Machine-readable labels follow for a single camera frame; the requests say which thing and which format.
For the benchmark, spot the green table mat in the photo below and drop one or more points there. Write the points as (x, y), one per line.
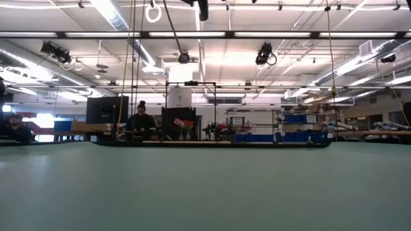
(205, 192)

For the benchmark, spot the blue shelf bins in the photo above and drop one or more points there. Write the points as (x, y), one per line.
(295, 119)

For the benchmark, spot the wooden background table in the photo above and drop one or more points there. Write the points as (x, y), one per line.
(379, 133)

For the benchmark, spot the row of blue bins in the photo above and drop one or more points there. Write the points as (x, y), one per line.
(289, 137)

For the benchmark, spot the person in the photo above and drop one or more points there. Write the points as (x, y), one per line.
(17, 133)
(141, 123)

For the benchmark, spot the black background rig frame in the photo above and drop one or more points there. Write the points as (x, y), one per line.
(191, 83)

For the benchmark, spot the dark background screen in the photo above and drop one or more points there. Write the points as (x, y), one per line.
(176, 114)

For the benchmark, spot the long black ceiling device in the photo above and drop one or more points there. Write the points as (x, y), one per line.
(61, 56)

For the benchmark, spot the white sign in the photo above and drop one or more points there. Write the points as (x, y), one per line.
(237, 121)

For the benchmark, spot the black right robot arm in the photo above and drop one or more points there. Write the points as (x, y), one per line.
(410, 4)

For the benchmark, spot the background pink tulip bouquet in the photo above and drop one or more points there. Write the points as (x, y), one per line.
(178, 122)

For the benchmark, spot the background black robot arm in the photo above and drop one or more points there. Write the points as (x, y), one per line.
(212, 128)

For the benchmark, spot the black overhead light bar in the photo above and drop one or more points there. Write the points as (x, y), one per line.
(144, 34)

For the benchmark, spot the black metal table frame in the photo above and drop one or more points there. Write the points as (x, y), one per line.
(298, 145)

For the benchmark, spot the long silver ceiling duct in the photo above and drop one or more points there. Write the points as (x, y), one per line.
(353, 64)

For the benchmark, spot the round black ceiling camera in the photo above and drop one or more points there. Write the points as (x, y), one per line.
(184, 57)

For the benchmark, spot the small black ceiling device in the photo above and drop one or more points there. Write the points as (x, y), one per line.
(388, 58)

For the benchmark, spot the cardboard box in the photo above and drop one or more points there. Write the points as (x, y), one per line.
(90, 126)

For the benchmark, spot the blue box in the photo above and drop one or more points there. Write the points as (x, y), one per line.
(62, 126)

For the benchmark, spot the black monitor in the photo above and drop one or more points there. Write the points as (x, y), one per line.
(106, 110)

